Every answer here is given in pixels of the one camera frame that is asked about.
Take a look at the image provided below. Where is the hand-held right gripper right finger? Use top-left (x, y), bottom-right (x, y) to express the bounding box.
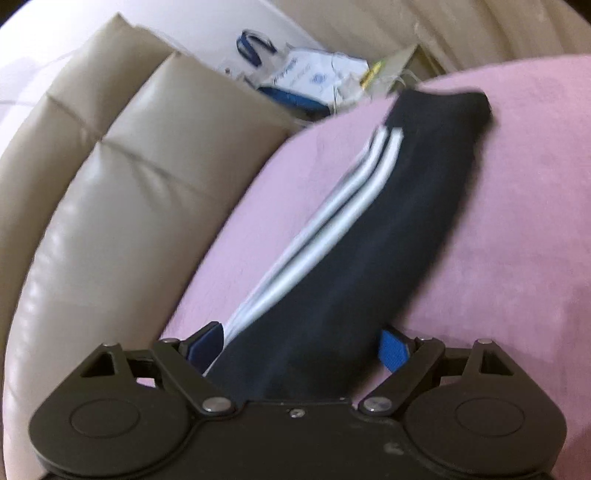
top-left (358, 328), bottom-right (515, 416)

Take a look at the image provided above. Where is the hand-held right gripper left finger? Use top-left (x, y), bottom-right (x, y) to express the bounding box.
top-left (79, 322), bottom-right (235, 415)

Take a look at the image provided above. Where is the navy garment with white stripes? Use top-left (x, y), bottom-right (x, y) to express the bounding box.
top-left (203, 89), bottom-right (493, 402)

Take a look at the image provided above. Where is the beige leather headboard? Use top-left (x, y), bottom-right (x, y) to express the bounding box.
top-left (0, 11), bottom-right (306, 480)

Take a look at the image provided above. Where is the pink quilted blanket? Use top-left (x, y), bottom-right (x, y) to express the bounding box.
top-left (137, 58), bottom-right (591, 480)

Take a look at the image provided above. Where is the white and blue shopping bag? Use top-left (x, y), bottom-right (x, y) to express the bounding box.
top-left (225, 28), bottom-right (371, 123)

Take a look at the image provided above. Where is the beige curtain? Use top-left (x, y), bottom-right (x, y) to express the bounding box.
top-left (272, 0), bottom-right (591, 80)

